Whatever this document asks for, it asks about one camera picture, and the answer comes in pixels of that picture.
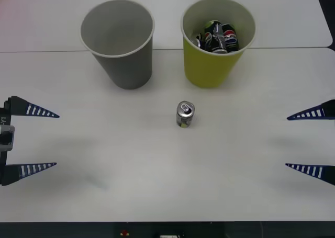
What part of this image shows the crushed silver can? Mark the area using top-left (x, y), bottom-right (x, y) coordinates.
top-left (192, 32), bottom-right (205, 48)

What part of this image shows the dark blue can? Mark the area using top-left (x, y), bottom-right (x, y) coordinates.
top-left (222, 23), bottom-right (240, 52)
top-left (204, 31), bottom-right (214, 51)

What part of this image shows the yellow-green plastic waste bin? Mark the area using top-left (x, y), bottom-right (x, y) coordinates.
top-left (180, 0), bottom-right (256, 89)

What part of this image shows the black can green rim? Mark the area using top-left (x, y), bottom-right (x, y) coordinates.
top-left (208, 20), bottom-right (228, 54)

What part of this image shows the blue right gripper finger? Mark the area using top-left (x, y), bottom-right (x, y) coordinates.
top-left (285, 163), bottom-right (335, 186)
top-left (286, 99), bottom-right (335, 121)

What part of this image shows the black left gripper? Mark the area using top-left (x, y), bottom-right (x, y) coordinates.
top-left (0, 95), bottom-right (60, 187)

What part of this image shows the black can yellow-green print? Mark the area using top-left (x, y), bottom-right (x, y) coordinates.
top-left (175, 100), bottom-right (196, 129)

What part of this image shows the grey plastic waste bin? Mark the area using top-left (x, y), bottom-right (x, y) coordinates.
top-left (79, 0), bottom-right (155, 90)

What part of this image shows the dark robot torso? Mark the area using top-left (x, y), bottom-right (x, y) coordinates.
top-left (0, 221), bottom-right (335, 238)

